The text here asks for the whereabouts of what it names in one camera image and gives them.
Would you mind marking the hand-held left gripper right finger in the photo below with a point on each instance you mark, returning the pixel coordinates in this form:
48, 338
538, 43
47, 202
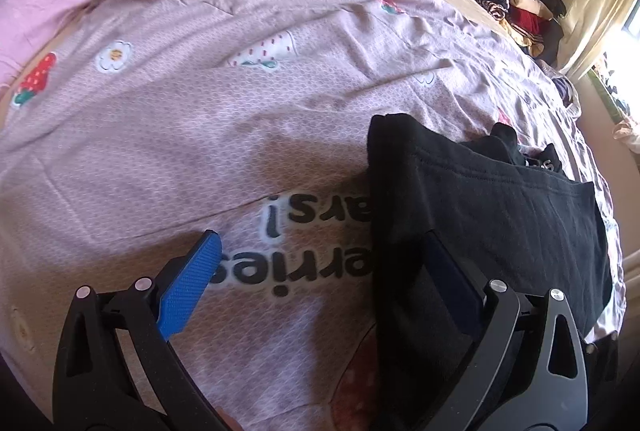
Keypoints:
452, 283

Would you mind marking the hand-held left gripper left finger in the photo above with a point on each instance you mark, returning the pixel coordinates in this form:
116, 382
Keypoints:
190, 281

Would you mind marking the black t-shirt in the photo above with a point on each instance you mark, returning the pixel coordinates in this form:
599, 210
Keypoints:
480, 206

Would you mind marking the lilac strawberry print sheet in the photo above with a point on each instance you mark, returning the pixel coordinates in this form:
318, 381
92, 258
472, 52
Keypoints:
175, 121

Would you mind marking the cream curtain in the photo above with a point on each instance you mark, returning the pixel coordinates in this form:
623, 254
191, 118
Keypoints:
597, 6

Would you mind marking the window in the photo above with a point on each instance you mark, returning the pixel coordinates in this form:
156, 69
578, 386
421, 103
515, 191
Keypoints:
634, 18

